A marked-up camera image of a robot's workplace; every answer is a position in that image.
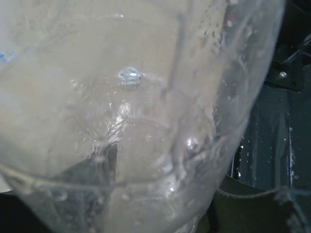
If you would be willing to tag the black base frame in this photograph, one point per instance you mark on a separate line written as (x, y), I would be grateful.
(275, 150)

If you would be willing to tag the clear bottle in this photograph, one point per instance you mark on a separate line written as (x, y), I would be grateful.
(123, 116)

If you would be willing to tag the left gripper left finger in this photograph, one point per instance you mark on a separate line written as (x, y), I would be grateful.
(16, 217)

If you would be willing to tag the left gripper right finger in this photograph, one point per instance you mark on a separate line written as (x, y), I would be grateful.
(276, 211)

